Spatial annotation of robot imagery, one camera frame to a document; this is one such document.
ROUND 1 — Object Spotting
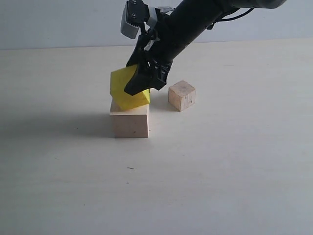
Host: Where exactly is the medium bare wooden cube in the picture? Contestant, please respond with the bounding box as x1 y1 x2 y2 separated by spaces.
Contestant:
168 80 196 112

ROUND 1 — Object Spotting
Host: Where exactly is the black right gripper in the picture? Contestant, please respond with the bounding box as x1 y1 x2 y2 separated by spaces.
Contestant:
124 22 188 95

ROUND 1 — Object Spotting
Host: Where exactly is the yellow painted cube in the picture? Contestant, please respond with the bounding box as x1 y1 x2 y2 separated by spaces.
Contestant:
109 64 151 111

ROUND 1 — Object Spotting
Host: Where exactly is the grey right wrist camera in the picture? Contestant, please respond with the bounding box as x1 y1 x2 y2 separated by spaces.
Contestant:
120 0 157 39

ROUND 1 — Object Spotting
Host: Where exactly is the large pale wooden cube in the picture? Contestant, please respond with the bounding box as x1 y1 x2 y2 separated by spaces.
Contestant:
110 100 150 138

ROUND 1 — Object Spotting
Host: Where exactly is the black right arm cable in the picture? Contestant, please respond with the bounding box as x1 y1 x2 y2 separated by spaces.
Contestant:
207 7 255 30

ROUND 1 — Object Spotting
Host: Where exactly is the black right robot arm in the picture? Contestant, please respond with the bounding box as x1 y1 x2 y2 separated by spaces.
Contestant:
120 0 284 95

